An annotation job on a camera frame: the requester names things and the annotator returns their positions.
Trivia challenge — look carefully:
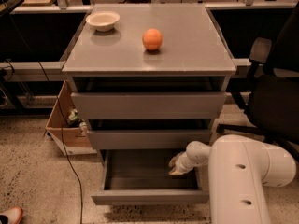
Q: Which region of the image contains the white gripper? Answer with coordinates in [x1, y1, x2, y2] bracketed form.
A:
[168, 152, 194, 175]

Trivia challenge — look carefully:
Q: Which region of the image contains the grey bottom drawer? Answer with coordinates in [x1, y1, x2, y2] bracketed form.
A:
[92, 149, 209, 205]

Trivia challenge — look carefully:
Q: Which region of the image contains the grey drawer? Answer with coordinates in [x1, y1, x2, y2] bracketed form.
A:
[92, 149, 209, 205]
[71, 92, 225, 119]
[87, 129, 212, 150]

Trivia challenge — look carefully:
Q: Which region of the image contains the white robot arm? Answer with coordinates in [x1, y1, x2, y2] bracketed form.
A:
[169, 134, 296, 224]

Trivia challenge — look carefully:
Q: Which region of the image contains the grey middle drawer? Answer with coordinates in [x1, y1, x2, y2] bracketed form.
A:
[87, 129, 212, 150]

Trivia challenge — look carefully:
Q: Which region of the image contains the grey drawer cabinet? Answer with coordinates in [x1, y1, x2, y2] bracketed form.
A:
[62, 3, 237, 161]

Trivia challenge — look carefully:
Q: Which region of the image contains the grey top drawer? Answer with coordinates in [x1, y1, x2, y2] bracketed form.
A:
[71, 92, 225, 119]

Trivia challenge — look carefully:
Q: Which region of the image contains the cardboard box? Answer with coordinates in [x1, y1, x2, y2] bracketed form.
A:
[46, 81, 95, 155]

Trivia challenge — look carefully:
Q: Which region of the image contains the green white object in box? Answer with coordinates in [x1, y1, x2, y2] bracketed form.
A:
[67, 109, 87, 134]

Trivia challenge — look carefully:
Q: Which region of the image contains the black office chair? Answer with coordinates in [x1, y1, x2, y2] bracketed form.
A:
[216, 5, 299, 161]

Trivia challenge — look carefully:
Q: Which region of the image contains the orange ball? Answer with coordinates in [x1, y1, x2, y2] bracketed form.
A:
[142, 29, 163, 51]

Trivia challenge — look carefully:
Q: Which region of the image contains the white bowl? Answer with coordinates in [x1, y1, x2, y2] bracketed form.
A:
[86, 11, 120, 32]

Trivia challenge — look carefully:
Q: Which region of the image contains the white red shoe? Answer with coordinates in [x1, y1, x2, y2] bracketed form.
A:
[0, 207, 23, 224]

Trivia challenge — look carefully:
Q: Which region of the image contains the black floor cable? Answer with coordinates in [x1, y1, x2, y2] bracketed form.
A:
[55, 96, 84, 224]

